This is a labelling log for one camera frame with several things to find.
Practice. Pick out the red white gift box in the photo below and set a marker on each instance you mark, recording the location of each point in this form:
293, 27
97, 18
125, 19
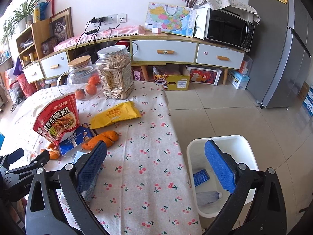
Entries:
204, 75

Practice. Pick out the cherry print tablecloth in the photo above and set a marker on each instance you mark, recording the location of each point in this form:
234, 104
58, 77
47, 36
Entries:
143, 186

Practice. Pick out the clear plastic water bottle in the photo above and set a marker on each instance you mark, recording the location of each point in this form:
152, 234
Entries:
206, 198

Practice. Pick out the glass jar with wooden lid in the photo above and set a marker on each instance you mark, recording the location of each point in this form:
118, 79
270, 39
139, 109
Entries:
80, 69

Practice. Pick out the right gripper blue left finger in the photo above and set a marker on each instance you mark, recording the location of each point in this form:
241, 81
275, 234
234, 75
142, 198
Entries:
44, 214

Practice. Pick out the wooden shelf unit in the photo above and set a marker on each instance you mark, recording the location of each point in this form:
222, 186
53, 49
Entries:
29, 44

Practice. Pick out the white wooden TV cabinet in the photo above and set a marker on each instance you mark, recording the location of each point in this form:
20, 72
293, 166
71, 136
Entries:
148, 49

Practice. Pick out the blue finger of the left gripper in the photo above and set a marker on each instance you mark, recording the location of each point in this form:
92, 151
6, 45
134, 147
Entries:
9, 159

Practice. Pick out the blue white snack box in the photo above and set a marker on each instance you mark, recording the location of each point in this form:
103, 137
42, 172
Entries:
70, 145

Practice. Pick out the colourful map puzzle board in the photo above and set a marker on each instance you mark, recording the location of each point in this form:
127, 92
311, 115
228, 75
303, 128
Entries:
173, 19

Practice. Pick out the brown cardboard box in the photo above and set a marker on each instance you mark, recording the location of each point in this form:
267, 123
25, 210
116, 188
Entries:
303, 92

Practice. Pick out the potted green plant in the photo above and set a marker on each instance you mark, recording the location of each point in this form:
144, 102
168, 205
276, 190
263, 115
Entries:
20, 14

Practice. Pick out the floral cloth on microwave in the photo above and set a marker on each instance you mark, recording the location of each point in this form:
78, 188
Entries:
222, 4

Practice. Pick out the framed cat picture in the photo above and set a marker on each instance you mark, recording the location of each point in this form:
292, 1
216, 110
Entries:
61, 25

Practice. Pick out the stacked blue white cartons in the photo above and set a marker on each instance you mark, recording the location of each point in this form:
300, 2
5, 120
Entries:
308, 102

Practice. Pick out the clear jar of biscuit sticks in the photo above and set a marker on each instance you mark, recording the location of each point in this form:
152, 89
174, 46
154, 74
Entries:
115, 71

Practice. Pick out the white plastic trash bin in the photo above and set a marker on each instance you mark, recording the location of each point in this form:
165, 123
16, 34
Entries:
220, 149

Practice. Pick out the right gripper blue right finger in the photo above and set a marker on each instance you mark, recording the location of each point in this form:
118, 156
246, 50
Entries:
267, 213

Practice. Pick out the yellow snack packet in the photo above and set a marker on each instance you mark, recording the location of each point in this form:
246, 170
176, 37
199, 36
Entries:
120, 112

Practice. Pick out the silver double-door refrigerator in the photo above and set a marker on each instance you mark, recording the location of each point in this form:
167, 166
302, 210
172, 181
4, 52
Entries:
281, 52

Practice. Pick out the black microwave oven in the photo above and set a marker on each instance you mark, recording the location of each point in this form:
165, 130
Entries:
224, 27

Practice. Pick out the blue cardboard box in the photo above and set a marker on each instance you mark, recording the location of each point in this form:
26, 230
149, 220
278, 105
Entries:
200, 177

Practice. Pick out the light blue carton box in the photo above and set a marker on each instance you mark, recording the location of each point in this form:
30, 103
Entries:
238, 80

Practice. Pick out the yellow cardboard box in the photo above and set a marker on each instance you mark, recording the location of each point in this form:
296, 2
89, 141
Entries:
173, 77

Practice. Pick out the red instant noodle bag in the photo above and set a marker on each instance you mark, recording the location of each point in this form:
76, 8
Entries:
58, 119

